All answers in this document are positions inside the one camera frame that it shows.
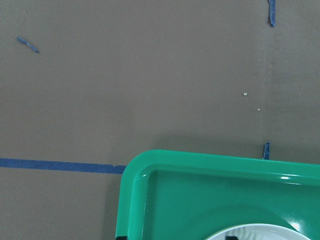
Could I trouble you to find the green plastic tray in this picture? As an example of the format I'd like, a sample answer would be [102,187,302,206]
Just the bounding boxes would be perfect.
[115,150,320,240]

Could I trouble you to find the white round plate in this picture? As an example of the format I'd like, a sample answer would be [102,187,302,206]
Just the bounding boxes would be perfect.
[206,223,310,240]

